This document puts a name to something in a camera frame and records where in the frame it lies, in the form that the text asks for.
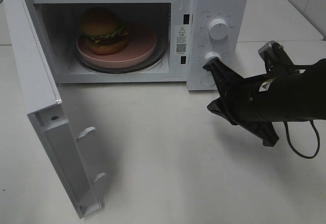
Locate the white microwave oven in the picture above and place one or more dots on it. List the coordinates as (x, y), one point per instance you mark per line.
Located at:
(69, 70)

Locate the burger with lettuce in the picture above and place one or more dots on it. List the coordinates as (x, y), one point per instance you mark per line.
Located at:
(102, 31)

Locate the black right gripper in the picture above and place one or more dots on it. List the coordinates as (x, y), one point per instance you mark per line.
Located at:
(236, 102)

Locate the pink round plate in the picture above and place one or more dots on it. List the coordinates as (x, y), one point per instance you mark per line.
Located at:
(141, 44)

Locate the white microwave door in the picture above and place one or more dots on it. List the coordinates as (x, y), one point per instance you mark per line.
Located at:
(44, 109)

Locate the round white door button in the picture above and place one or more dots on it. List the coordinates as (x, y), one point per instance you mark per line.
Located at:
(208, 81)

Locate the glass microwave turntable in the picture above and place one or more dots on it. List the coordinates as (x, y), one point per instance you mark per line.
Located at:
(152, 62)

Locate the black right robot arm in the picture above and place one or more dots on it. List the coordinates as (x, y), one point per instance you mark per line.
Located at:
(256, 102)

